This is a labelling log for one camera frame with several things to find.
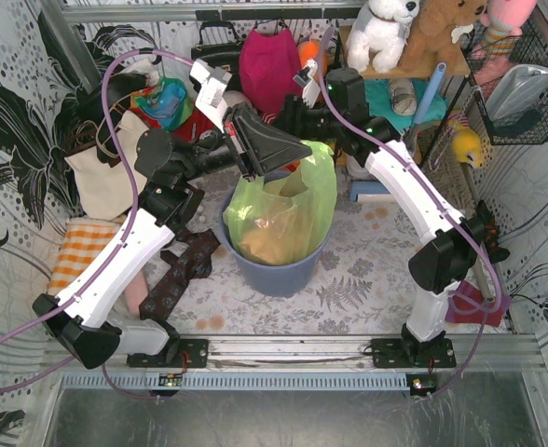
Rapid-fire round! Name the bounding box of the white plush dog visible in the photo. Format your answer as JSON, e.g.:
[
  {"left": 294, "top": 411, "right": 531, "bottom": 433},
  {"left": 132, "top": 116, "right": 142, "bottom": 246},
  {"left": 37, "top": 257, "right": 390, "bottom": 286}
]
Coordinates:
[{"left": 346, "top": 0, "right": 420, "bottom": 74}]

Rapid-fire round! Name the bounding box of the brown teddy bear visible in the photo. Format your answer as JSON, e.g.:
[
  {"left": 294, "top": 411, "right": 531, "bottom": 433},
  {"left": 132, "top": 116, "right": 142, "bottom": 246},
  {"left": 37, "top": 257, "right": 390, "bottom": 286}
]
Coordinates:
[{"left": 399, "top": 0, "right": 487, "bottom": 75}]

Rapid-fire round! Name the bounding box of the cream canvas tote bag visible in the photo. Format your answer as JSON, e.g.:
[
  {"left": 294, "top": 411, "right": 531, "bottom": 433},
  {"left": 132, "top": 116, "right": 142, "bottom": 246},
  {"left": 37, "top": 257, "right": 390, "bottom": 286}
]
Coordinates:
[{"left": 66, "top": 112, "right": 149, "bottom": 221}]

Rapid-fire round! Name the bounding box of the silver pouch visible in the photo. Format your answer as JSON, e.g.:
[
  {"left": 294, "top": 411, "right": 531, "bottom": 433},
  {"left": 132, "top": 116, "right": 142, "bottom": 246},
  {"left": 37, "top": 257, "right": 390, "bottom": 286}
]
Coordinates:
[{"left": 485, "top": 64, "right": 548, "bottom": 121}]

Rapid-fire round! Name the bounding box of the colourful striped sock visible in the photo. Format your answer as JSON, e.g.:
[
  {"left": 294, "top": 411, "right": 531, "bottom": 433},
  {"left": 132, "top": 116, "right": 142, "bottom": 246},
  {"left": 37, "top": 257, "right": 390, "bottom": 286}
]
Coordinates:
[{"left": 445, "top": 280, "right": 512, "bottom": 327}]

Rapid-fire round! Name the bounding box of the black wire basket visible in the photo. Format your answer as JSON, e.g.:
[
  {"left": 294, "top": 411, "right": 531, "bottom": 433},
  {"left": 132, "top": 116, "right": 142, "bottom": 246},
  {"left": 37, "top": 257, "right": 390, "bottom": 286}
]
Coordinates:
[{"left": 462, "top": 21, "right": 548, "bottom": 145}]

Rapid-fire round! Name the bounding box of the white fluffy plush toy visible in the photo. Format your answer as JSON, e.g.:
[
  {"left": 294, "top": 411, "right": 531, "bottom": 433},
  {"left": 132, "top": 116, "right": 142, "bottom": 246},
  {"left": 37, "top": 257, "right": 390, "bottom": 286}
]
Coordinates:
[{"left": 223, "top": 90, "right": 253, "bottom": 108}]

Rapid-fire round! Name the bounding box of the teal cloth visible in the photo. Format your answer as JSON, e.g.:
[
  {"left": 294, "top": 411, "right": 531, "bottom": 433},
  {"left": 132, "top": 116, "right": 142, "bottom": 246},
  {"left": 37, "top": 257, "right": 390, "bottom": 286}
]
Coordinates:
[{"left": 364, "top": 79, "right": 448, "bottom": 131}]

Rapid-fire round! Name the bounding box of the colourful scarf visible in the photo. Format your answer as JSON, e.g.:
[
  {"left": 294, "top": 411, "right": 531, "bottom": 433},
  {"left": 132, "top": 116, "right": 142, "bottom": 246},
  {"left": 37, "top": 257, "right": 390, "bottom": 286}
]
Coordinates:
[{"left": 130, "top": 77, "right": 194, "bottom": 131}]

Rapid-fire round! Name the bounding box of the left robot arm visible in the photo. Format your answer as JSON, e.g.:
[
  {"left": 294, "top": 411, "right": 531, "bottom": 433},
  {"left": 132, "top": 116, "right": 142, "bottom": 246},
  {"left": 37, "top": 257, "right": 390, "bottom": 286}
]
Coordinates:
[{"left": 33, "top": 103, "right": 312, "bottom": 370}]

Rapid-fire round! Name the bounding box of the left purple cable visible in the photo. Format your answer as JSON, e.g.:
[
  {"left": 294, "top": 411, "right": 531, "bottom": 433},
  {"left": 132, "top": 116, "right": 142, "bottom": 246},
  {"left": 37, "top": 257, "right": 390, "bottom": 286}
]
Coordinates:
[{"left": 0, "top": 48, "right": 200, "bottom": 401}]

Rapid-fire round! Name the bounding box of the black hat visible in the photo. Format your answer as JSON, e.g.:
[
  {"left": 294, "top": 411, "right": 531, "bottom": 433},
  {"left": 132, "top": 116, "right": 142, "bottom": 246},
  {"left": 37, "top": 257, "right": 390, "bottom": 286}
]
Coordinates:
[{"left": 76, "top": 73, "right": 147, "bottom": 124}]

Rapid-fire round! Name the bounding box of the blue trash bin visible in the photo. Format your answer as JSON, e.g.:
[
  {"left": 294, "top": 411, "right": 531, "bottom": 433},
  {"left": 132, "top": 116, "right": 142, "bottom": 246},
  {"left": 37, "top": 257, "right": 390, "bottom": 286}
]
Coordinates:
[{"left": 219, "top": 171, "right": 331, "bottom": 297}]

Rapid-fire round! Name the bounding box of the pink plush toy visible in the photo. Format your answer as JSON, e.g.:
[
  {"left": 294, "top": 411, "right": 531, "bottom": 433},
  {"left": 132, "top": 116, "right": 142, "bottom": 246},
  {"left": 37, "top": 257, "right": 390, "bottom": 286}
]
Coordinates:
[{"left": 473, "top": 0, "right": 537, "bottom": 57}]

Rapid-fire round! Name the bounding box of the orange plush toy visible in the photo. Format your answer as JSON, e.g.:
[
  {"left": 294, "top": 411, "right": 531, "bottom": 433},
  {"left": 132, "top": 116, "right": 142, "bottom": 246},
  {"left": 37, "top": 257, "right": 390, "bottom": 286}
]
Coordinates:
[{"left": 297, "top": 40, "right": 321, "bottom": 69}]

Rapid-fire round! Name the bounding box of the dark patterned necktie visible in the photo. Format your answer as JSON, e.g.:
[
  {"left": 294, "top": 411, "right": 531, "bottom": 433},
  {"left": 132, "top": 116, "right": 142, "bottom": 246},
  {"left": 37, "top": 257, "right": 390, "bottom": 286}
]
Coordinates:
[{"left": 139, "top": 228, "right": 220, "bottom": 321}]

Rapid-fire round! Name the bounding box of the crumpled brown paper trash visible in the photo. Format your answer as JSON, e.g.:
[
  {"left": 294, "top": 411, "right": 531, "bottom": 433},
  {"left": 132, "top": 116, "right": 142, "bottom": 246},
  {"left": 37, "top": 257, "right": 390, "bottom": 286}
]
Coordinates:
[{"left": 239, "top": 173, "right": 315, "bottom": 266}]

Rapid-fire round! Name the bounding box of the red garment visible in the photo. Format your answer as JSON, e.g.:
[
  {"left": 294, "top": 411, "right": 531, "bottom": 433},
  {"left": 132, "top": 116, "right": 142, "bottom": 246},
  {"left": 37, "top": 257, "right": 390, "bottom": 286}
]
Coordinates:
[{"left": 171, "top": 108, "right": 214, "bottom": 142}]

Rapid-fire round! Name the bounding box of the metal base rail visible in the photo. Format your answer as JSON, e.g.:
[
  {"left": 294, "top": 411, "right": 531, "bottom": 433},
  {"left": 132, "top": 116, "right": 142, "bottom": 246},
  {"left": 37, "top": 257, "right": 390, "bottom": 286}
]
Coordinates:
[{"left": 45, "top": 332, "right": 545, "bottom": 392}]

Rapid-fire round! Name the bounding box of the orange white checkered towel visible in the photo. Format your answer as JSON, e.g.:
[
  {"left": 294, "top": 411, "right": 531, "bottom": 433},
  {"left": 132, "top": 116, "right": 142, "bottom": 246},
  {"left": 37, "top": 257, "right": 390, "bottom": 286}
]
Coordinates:
[{"left": 48, "top": 215, "right": 125, "bottom": 296}]

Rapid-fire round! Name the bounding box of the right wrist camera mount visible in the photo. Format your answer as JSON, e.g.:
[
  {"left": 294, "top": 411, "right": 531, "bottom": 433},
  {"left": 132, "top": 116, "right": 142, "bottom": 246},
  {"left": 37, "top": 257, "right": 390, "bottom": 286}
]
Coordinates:
[{"left": 294, "top": 59, "right": 321, "bottom": 109}]

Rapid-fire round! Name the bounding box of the green plastic trash bag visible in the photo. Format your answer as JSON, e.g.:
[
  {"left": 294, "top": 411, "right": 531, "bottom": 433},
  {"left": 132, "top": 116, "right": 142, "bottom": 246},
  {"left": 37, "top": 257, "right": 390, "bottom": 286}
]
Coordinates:
[{"left": 223, "top": 141, "right": 337, "bottom": 266}]

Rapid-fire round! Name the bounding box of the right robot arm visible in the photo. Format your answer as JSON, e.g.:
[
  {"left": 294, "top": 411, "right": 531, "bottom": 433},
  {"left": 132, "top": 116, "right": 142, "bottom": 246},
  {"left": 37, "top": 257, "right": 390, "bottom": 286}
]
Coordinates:
[{"left": 274, "top": 61, "right": 485, "bottom": 368}]

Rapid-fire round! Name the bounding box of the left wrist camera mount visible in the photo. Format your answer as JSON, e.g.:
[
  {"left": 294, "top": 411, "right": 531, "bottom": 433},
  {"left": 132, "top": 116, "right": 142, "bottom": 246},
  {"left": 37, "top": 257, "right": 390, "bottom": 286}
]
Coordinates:
[{"left": 190, "top": 59, "right": 232, "bottom": 131}]

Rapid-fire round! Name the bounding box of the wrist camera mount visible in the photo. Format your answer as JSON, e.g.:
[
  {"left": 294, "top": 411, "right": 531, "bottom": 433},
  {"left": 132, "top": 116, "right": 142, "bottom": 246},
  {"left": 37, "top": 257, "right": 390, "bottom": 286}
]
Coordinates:
[
  {"left": 190, "top": 59, "right": 232, "bottom": 131},
  {"left": 294, "top": 59, "right": 321, "bottom": 109}
]

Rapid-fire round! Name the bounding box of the pink fuzzy sock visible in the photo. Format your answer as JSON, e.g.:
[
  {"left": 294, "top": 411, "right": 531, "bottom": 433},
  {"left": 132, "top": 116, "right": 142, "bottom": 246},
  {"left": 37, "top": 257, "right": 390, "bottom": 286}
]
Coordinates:
[{"left": 124, "top": 271, "right": 149, "bottom": 317}]

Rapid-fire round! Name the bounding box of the black leather handbag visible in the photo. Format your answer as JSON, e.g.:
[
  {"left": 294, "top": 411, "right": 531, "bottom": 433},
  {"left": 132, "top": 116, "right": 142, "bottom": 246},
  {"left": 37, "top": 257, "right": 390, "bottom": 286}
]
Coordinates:
[{"left": 191, "top": 20, "right": 244, "bottom": 75}]

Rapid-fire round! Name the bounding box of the yellow plush toy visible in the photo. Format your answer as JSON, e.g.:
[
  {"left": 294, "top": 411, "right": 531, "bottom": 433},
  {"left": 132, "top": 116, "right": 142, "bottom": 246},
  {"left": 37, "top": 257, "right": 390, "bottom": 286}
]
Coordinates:
[{"left": 447, "top": 115, "right": 483, "bottom": 169}]

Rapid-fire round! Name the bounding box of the purple cable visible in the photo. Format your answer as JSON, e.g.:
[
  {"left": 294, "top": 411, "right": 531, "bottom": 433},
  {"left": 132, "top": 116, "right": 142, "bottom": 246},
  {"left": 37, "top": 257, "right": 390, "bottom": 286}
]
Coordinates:
[
  {"left": 318, "top": 25, "right": 503, "bottom": 401},
  {"left": 0, "top": 48, "right": 200, "bottom": 401}
]

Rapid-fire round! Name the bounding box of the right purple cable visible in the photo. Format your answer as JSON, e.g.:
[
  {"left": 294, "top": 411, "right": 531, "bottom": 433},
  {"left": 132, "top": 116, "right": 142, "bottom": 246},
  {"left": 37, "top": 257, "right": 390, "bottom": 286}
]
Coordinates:
[{"left": 318, "top": 25, "right": 503, "bottom": 401}]

